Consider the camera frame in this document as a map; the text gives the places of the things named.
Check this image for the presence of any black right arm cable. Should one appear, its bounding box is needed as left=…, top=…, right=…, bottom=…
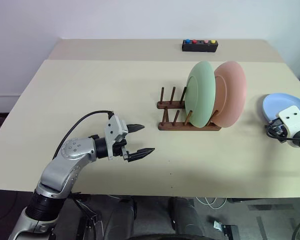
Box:
left=265, top=124, right=300, bottom=145

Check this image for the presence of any thin white cable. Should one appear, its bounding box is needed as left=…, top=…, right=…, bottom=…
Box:
left=194, top=196, right=227, bottom=209

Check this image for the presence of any dark grey rounded housing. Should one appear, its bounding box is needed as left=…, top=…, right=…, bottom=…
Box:
left=101, top=195, right=139, bottom=239
left=169, top=196, right=206, bottom=238

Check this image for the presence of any silver metal bracket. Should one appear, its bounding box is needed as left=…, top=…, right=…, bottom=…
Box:
left=213, top=219, right=225, bottom=231

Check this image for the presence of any black button box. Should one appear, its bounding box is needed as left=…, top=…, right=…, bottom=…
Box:
left=181, top=39, right=219, bottom=53

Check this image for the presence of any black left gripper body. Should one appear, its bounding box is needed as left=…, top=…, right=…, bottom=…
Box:
left=113, top=138, right=131, bottom=164

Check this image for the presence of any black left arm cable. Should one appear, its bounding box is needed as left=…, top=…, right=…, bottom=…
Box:
left=52, top=110, right=115, bottom=160

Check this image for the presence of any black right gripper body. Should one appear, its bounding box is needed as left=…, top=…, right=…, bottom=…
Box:
left=265, top=117, right=291, bottom=139

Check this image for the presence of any black boxy bracket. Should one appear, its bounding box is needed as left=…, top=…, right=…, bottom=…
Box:
left=76, top=211, right=101, bottom=240

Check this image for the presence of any wooden dish rack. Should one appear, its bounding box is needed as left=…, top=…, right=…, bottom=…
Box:
left=156, top=85, right=223, bottom=132

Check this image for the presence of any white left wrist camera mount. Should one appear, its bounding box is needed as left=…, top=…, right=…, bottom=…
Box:
left=103, top=114, right=129, bottom=160

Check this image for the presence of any light blue plate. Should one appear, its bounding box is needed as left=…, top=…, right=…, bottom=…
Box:
left=262, top=92, right=300, bottom=124

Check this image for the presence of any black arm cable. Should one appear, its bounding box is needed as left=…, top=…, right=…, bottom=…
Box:
left=52, top=110, right=115, bottom=160
left=265, top=124, right=300, bottom=145

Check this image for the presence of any pale green plate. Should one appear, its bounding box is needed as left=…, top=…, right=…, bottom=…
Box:
left=185, top=60, right=217, bottom=129

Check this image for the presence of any pink red plate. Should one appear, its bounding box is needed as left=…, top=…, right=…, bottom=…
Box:
left=213, top=60, right=248, bottom=129

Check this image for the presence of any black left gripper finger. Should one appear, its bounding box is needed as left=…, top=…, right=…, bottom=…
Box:
left=126, top=123, right=146, bottom=134
left=126, top=147, right=156, bottom=164

